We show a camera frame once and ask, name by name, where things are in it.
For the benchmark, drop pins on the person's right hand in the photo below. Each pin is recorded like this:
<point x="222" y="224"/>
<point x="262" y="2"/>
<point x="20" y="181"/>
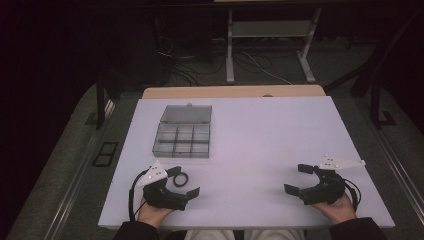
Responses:
<point x="335" y="211"/>

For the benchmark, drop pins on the white metal stand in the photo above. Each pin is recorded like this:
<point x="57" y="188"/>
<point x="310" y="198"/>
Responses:
<point x="271" y="29"/>

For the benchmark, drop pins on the clear plastic compartment box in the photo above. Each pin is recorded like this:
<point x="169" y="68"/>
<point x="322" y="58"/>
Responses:
<point x="183" y="133"/>

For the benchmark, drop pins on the person's left hand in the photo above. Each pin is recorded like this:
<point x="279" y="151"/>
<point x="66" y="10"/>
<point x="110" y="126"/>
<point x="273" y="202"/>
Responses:
<point x="151" y="213"/>

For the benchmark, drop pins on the black metal stand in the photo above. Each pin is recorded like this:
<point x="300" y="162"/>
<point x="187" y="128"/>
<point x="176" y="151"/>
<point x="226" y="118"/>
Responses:
<point x="100" y="103"/>
<point x="376" y="100"/>

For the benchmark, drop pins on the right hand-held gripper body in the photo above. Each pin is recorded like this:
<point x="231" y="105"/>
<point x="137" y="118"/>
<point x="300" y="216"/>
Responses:
<point x="325" y="190"/>

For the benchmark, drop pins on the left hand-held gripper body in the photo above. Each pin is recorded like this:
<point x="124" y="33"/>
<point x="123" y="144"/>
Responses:
<point x="156" y="195"/>

